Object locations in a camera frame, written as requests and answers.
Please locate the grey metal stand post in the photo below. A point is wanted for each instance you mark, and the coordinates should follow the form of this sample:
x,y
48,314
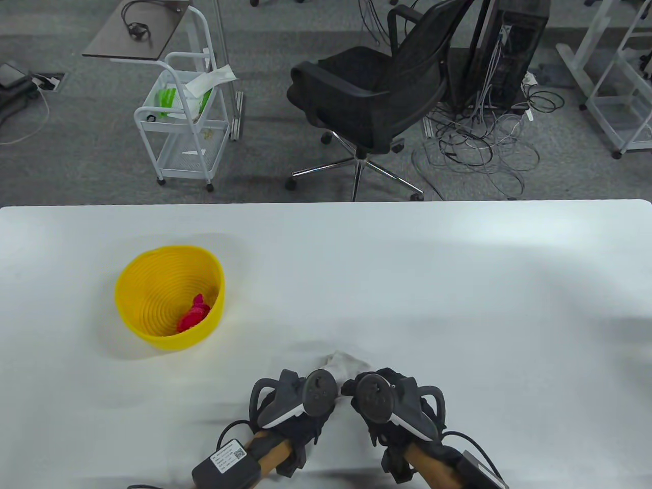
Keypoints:
x,y
237,114

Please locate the black labelled wrist box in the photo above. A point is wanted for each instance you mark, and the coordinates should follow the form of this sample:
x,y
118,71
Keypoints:
x,y
226,464

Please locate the person's left forearm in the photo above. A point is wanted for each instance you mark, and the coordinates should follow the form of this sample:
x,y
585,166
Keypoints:
x,y
272,451

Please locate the black plain wrist box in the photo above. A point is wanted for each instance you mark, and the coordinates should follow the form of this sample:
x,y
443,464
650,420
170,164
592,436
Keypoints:
x,y
481,471

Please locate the grey white hand controller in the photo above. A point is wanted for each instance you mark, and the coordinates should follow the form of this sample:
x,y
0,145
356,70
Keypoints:
x,y
374,400
318,392

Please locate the black office chair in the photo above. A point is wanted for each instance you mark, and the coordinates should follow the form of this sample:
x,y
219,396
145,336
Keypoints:
x,y
356,97

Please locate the dark top side table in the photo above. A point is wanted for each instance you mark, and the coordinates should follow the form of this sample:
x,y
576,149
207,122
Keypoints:
x,y
114,43

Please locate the white desk leg frame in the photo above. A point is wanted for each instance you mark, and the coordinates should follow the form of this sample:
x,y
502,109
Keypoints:
x,y
578,63

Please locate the white power strip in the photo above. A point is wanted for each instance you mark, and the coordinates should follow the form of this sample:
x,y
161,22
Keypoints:
x,y
530,79

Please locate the black device on floor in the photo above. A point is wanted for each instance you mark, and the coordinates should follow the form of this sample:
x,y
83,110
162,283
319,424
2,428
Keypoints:
x,y
10,74

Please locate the green white packet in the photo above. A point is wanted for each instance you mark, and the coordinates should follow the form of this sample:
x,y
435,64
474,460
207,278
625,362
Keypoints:
x,y
165,99

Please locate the person's right forearm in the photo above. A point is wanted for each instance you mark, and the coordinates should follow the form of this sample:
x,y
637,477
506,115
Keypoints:
x,y
430,466

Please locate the grey white left hand controller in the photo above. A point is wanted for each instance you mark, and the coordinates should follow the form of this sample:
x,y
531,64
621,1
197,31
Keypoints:
x,y
318,392

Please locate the yellow ribbed basket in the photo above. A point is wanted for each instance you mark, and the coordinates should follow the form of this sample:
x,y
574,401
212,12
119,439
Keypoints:
x,y
147,295

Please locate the black computer tower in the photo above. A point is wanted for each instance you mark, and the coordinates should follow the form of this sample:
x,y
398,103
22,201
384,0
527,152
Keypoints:
x,y
514,51

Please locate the person's left hand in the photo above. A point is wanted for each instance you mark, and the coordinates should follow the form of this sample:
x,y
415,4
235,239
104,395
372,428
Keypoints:
x,y
305,430

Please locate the grey white right hand controller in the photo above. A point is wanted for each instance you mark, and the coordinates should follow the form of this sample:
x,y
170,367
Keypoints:
x,y
374,400

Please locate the person's right hand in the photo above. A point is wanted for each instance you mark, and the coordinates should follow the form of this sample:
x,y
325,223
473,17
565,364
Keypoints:
x,y
387,435

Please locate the floor socket box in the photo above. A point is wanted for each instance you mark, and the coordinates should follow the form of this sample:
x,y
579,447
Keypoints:
x,y
48,81

